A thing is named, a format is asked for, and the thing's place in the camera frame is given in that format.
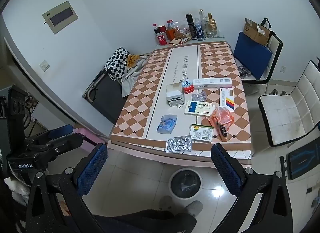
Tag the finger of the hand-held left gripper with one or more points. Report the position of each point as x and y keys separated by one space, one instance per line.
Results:
x=71 y=140
x=61 y=130

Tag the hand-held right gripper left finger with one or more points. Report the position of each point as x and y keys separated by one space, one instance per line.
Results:
x=93 y=167

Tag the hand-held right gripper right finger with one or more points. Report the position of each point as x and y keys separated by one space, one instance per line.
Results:
x=225 y=170

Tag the round white trash bin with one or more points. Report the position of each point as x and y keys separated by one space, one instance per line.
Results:
x=185 y=184

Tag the blue white medicine box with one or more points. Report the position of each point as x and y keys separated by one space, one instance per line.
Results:
x=200 y=108

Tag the long white toothpaste box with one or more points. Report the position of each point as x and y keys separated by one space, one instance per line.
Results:
x=212 y=83

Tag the pink stool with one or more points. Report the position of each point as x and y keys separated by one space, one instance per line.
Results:
x=87 y=136

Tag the brown sachet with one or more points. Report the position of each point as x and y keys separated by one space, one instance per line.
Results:
x=223 y=130

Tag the green yellow medicine box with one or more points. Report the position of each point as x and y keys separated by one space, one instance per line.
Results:
x=201 y=133

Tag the person's grey slipper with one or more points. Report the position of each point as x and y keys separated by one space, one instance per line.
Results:
x=194 y=208

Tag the pink plastic bag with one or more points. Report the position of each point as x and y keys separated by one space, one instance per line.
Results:
x=221 y=117

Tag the large silver blister pack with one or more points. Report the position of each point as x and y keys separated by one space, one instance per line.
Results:
x=179 y=144

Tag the black bench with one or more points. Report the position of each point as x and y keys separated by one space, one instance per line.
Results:
x=107 y=97

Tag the rainbow striped white box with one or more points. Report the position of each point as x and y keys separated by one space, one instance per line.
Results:
x=227 y=99

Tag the blue face mask packet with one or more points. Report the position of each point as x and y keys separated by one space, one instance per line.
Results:
x=167 y=124

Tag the black floor scale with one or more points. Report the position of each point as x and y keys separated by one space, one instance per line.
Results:
x=302 y=159

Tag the person's dark trouser leg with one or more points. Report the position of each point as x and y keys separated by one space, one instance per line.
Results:
x=150 y=221

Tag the small silver pill blister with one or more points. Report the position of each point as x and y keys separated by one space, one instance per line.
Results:
x=198 y=96

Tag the grey cloth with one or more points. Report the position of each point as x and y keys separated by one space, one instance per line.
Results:
x=131 y=77

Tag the open white carton box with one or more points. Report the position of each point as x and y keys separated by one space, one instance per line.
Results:
x=174 y=95

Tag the red blue small packet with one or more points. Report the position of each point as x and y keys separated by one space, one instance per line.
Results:
x=187 y=85

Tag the metal dumbbell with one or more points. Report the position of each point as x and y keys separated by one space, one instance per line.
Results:
x=277 y=92

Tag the diamond patterned tablecloth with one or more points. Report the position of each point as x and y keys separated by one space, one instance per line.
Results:
x=155 y=92

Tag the yellow net bag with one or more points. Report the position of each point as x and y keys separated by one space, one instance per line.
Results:
x=133 y=59

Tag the beige electrical panel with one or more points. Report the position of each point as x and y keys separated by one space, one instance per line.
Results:
x=60 y=17

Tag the cola bottle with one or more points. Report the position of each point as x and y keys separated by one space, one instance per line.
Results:
x=157 y=34

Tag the brown paper scraps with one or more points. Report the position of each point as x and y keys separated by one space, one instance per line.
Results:
x=178 y=41

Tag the dark blue drink bottle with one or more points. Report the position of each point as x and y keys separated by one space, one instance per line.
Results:
x=200 y=31

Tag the cardboard box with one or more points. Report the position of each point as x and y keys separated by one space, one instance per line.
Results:
x=257 y=32

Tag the red paper cup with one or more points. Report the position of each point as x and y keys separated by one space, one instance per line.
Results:
x=163 y=29

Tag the gold liquor bottle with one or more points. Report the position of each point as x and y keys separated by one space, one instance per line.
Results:
x=212 y=25

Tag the black spray can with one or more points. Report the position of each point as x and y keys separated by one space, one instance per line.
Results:
x=191 y=27

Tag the clear plastic bag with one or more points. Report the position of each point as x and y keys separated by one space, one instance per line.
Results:
x=182 y=29

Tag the orange drink bottle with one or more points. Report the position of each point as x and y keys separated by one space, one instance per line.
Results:
x=171 y=30

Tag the tall clear glass bottle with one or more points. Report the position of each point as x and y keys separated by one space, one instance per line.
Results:
x=202 y=17

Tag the wall switch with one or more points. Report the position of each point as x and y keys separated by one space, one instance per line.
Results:
x=45 y=65

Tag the white chair black frame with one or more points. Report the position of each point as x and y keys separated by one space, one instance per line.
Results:
x=275 y=45
x=287 y=112

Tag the wall socket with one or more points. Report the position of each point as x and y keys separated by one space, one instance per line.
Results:
x=284 y=69

